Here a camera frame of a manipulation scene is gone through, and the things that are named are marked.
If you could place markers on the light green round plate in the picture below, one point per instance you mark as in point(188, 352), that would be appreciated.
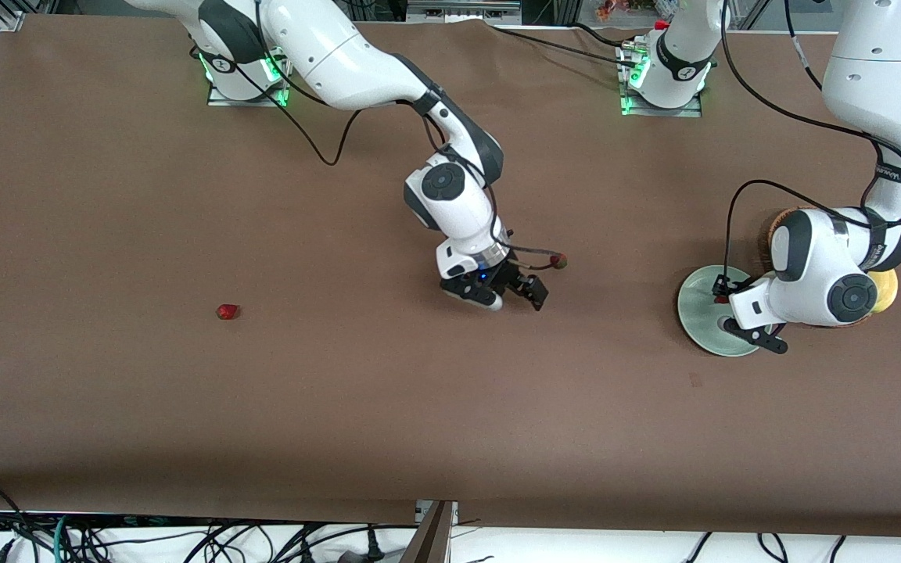
point(697, 313)

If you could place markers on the brown wicker basket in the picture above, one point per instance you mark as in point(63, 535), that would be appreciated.
point(767, 238)

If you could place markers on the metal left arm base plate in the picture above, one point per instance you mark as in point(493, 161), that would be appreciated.
point(630, 109)

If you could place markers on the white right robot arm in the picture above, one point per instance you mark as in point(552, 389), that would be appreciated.
point(341, 62)

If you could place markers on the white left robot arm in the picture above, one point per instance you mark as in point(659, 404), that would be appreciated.
point(873, 62)

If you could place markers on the yellow banana bunch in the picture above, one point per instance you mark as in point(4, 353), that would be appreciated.
point(886, 291)

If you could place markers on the grey metal rail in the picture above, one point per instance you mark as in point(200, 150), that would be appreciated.
point(462, 11)

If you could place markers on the brown table cover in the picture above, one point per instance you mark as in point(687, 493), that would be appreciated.
point(419, 407)

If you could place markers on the aluminium frame profile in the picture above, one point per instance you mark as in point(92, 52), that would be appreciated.
point(11, 19)

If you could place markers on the black power plug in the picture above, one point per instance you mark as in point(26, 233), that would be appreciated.
point(375, 547)

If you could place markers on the brown slanted post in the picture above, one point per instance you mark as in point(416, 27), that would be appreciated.
point(431, 543)

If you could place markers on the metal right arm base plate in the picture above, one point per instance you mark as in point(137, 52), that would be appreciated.
point(220, 100)

